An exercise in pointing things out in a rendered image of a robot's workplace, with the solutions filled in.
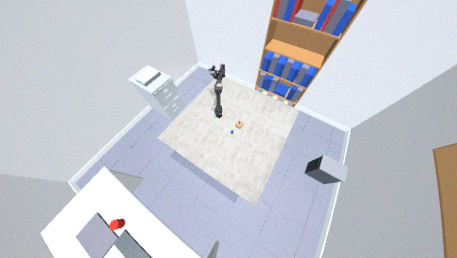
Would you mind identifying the tan wooden block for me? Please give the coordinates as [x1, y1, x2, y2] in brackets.
[235, 120, 244, 129]

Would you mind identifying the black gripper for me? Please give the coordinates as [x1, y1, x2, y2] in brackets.
[208, 65, 219, 73]

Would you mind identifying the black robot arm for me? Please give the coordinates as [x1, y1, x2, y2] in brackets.
[212, 64, 226, 119]

